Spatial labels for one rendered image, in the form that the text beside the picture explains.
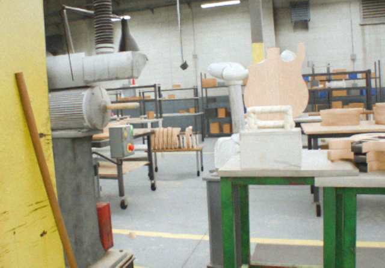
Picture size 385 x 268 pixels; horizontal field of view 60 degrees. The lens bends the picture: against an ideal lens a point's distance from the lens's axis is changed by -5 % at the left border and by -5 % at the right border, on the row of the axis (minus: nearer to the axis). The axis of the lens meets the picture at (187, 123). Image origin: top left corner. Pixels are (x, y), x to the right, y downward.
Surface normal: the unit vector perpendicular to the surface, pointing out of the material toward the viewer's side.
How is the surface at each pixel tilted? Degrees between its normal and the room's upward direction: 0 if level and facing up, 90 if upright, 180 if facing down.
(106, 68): 90
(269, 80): 92
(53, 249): 90
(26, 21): 90
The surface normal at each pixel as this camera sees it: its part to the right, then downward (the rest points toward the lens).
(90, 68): -0.30, 0.07
